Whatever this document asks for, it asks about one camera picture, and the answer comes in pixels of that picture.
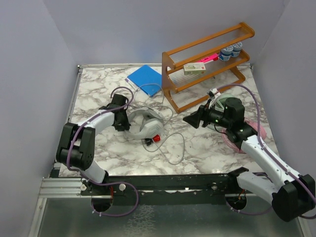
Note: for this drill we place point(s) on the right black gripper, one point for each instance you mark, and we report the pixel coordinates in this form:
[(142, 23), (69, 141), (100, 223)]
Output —
[(202, 114)]

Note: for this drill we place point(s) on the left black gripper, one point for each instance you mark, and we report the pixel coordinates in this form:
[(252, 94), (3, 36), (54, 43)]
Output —
[(126, 126)]

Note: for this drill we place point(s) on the mint green headphones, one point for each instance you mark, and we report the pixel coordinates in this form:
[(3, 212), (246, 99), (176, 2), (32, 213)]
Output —
[(219, 102)]

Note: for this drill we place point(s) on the pink grey headphones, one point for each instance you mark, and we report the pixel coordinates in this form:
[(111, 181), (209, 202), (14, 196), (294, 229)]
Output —
[(240, 131)]

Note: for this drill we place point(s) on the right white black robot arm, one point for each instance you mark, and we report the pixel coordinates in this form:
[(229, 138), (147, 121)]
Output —
[(289, 193)]

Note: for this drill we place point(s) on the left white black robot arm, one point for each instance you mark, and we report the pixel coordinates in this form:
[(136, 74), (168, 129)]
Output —
[(77, 142)]

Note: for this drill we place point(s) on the white purple pen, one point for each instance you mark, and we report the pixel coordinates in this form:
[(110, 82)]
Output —
[(130, 83)]

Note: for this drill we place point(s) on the wooden three-tier rack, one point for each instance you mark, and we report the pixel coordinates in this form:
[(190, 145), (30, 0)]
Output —
[(185, 91)]

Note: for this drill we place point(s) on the white green red box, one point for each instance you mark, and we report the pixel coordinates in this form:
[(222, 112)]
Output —
[(196, 68)]

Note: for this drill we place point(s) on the blue notebook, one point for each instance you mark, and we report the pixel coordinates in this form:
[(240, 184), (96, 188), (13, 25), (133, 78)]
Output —
[(147, 79)]

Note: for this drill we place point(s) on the pink marker pen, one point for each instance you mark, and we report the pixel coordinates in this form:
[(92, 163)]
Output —
[(209, 58)]

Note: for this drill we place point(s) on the blue white jar left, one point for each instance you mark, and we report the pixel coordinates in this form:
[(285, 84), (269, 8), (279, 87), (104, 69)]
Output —
[(225, 53)]

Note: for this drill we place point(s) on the blue white jar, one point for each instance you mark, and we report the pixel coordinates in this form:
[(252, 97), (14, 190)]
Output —
[(237, 47), (225, 53)]

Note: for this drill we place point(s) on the blue white jar right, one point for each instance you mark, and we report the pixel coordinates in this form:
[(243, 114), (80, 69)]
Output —
[(237, 47)]

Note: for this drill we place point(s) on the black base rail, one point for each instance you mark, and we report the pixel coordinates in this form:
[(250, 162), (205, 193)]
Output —
[(165, 189)]

